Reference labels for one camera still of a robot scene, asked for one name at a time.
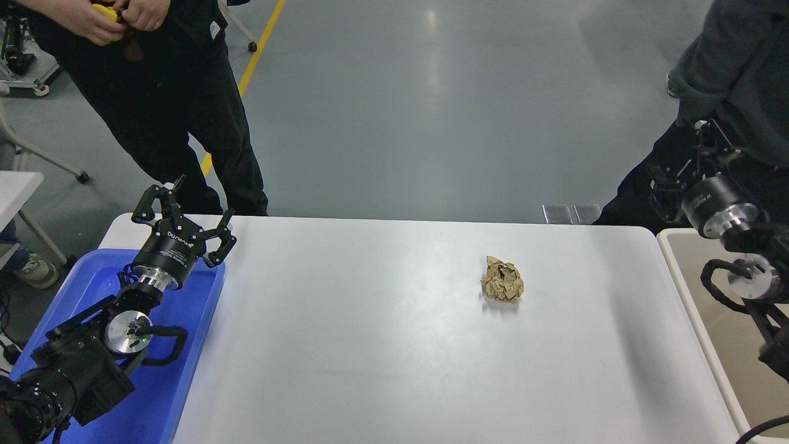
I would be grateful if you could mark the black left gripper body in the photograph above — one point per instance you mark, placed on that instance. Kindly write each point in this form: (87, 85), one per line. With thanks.
(172, 250)

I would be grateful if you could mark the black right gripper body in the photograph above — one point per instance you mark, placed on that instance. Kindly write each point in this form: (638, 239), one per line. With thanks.
(712, 200)

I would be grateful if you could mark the small yellow object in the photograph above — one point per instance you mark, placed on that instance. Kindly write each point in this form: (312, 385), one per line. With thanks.
(105, 12)

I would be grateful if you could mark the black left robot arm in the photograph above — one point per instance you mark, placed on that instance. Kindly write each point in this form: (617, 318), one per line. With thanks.
(80, 370)

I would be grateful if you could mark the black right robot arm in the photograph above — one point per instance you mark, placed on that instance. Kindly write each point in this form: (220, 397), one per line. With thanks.
(749, 276)

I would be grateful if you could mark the person's right forearm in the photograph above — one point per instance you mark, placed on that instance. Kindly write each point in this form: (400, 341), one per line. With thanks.
(40, 6)

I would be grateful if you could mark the person's left hand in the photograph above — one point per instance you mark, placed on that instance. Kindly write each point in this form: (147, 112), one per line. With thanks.
(148, 12)

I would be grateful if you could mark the person's right hand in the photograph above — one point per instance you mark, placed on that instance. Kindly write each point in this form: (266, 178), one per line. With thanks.
(92, 26)

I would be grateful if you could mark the metal floor plate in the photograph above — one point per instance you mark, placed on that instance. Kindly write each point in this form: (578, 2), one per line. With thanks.
(557, 214)
(587, 214)

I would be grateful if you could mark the person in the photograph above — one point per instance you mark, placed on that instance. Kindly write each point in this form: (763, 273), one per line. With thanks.
(739, 61)
(37, 271)
(166, 111)

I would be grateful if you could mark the blue plastic tray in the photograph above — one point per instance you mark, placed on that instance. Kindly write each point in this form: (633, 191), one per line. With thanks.
(185, 345)

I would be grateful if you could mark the grey chair leg with caster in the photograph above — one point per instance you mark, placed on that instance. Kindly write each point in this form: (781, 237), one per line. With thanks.
(82, 178)

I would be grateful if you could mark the white side table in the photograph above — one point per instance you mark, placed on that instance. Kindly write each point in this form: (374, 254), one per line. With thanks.
(15, 194)

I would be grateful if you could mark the large pale bin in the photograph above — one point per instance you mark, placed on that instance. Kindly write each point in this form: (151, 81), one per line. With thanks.
(733, 364)

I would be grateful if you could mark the crumpled tan paper ball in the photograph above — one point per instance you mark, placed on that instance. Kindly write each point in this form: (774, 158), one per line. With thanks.
(503, 280)

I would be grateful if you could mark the equipment cart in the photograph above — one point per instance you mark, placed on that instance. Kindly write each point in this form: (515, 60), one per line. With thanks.
(18, 58)

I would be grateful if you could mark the white frame leg with caster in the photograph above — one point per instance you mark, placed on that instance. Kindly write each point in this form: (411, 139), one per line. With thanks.
(253, 47)

